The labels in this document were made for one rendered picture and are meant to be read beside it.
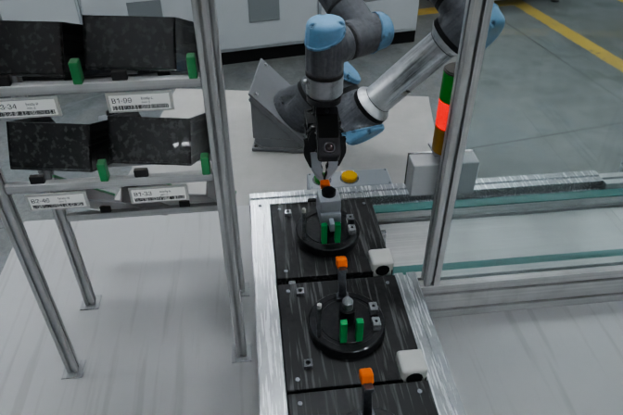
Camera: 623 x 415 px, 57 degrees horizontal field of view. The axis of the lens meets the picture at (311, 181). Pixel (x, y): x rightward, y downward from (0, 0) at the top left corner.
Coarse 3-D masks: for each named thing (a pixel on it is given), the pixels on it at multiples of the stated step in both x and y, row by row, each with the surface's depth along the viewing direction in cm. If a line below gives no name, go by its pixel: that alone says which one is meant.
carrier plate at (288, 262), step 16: (272, 208) 133; (288, 208) 133; (352, 208) 133; (368, 208) 133; (272, 224) 129; (288, 224) 128; (368, 224) 128; (288, 240) 124; (368, 240) 124; (288, 256) 120; (304, 256) 120; (352, 256) 120; (288, 272) 116; (304, 272) 116; (320, 272) 116; (336, 272) 116; (352, 272) 117; (368, 272) 117
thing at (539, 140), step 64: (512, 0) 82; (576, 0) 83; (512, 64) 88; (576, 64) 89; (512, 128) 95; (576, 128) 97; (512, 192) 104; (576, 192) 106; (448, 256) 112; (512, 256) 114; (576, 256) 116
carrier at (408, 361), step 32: (288, 288) 113; (320, 288) 113; (352, 288) 113; (384, 288) 113; (288, 320) 107; (320, 320) 98; (352, 320) 102; (384, 320) 104; (288, 352) 101; (320, 352) 101; (352, 352) 99; (384, 352) 101; (416, 352) 98; (288, 384) 96; (320, 384) 96; (352, 384) 96
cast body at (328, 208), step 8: (320, 192) 119; (328, 192) 118; (336, 192) 119; (320, 200) 117; (328, 200) 117; (336, 200) 117; (320, 208) 118; (328, 208) 118; (336, 208) 118; (320, 216) 118; (328, 216) 118; (336, 216) 118; (320, 224) 120; (328, 224) 119
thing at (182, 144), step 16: (128, 112) 96; (112, 128) 88; (128, 128) 88; (144, 128) 88; (160, 128) 88; (176, 128) 88; (192, 128) 89; (112, 144) 89; (128, 144) 89; (144, 144) 89; (160, 144) 88; (176, 144) 88; (192, 144) 89; (208, 144) 100; (112, 160) 90; (128, 160) 89; (144, 160) 89; (160, 160) 89; (176, 160) 89; (192, 160) 89
